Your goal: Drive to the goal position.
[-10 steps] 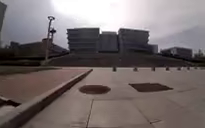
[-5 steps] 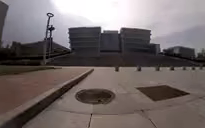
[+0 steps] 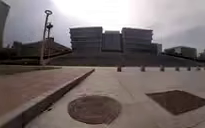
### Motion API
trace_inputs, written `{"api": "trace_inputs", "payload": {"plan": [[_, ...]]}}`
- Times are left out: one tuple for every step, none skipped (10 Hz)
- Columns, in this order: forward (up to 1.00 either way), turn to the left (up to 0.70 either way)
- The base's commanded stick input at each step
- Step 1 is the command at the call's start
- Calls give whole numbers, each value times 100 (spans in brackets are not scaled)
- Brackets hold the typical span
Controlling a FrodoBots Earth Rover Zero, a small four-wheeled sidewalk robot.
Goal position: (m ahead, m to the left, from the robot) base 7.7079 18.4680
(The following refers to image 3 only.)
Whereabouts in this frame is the large grey block building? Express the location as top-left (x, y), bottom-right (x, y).
top-left (69, 26), bottom-right (163, 56)

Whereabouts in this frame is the round manhole cover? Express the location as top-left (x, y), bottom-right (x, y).
top-left (67, 95), bottom-right (123, 126)

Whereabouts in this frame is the row of bollards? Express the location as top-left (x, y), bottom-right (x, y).
top-left (116, 64), bottom-right (205, 73)

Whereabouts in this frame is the tall pale lamp pole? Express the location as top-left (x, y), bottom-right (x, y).
top-left (39, 9), bottom-right (54, 67)

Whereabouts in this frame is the low sloped roof building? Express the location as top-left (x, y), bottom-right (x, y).
top-left (0, 37), bottom-right (73, 61)

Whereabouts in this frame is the grey stone kerb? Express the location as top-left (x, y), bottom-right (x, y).
top-left (0, 68), bottom-right (96, 128)

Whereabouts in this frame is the low distant building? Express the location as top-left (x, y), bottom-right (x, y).
top-left (163, 45), bottom-right (198, 60)

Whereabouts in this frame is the square dark ground cover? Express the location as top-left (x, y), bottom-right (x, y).
top-left (145, 89), bottom-right (205, 116)

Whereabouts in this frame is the dark embankment wall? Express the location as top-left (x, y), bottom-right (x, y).
top-left (0, 52), bottom-right (205, 68)

